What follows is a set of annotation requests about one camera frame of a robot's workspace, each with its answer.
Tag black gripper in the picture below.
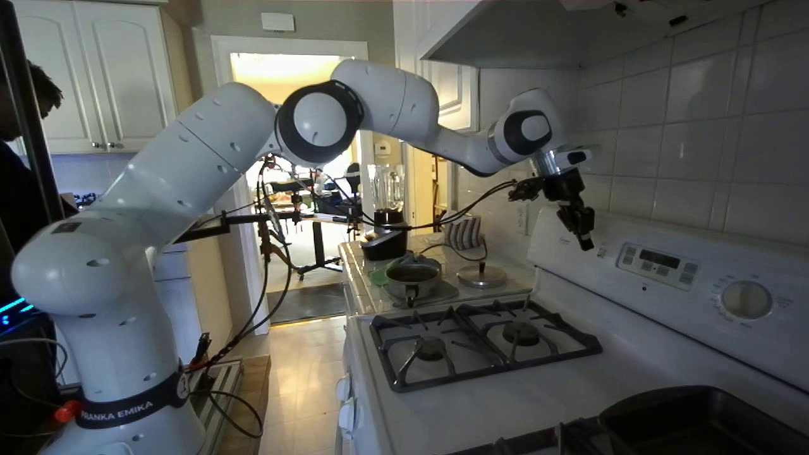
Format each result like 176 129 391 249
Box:
541 167 600 252

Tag stove clock button panel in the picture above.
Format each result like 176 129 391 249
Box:
615 240 702 287

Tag black cast iron stove grate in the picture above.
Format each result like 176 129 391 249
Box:
366 299 607 395

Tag white gas stove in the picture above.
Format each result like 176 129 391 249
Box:
335 205 809 455

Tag white ribbed object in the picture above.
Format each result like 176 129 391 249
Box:
442 214 492 266

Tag round cream timer dial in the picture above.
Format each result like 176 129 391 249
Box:
716 277 775 324

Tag white range hood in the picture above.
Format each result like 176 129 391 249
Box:
419 0 760 70

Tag glass blender jar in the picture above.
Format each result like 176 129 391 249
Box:
371 158 410 227

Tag black frying pan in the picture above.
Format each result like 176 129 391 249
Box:
362 224 412 263

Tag white upper kitchen cabinet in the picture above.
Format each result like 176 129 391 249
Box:
388 0 486 133

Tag dark door mat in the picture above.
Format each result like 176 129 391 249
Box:
266 281 348 329

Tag brown floor rug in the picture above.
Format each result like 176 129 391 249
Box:
208 354 273 455

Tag white upper cabinets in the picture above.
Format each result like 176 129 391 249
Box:
10 0 181 157

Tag red plug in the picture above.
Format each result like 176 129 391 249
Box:
51 396 83 426

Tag person in dark clothes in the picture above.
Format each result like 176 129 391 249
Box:
0 57 83 299

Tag black box with blue light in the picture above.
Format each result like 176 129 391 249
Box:
0 287 42 338

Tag black pole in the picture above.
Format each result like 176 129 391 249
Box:
0 0 67 222

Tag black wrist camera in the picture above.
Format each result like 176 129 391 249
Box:
505 175 551 205

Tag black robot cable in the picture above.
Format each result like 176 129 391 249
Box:
401 175 524 234

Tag metal saucepan with black handle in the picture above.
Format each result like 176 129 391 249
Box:
385 252 445 307

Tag black camera stand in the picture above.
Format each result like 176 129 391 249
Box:
172 155 376 281

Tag white door frame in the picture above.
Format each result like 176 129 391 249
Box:
191 33 375 338

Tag white wall plate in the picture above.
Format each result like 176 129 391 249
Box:
257 10 297 36

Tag black floor cables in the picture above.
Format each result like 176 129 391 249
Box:
184 155 297 441

